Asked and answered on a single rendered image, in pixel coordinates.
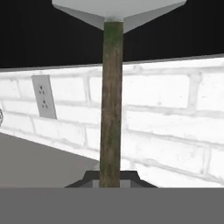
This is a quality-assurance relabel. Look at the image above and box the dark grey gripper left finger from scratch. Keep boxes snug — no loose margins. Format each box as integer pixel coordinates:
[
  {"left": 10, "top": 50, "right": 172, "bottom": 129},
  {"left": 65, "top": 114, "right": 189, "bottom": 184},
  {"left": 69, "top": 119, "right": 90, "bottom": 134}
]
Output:
[{"left": 64, "top": 171, "right": 102, "bottom": 189}]

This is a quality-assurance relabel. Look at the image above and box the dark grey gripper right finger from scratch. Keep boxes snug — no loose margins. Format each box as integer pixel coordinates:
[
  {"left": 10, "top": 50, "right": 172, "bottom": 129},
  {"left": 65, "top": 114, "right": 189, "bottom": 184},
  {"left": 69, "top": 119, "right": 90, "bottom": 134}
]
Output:
[{"left": 119, "top": 171, "right": 158, "bottom": 189}]

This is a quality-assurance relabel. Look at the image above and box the wooden handled grey spatula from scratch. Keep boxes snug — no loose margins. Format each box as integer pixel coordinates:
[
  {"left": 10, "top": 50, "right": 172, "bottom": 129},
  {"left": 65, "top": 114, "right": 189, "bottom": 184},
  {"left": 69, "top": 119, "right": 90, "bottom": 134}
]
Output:
[{"left": 51, "top": 0, "right": 187, "bottom": 189}]

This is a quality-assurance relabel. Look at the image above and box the grey wall power outlet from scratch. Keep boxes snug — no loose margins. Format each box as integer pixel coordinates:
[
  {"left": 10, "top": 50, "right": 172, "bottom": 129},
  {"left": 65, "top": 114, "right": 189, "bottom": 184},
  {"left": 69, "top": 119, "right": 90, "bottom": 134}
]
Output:
[{"left": 31, "top": 73, "right": 59, "bottom": 121}]

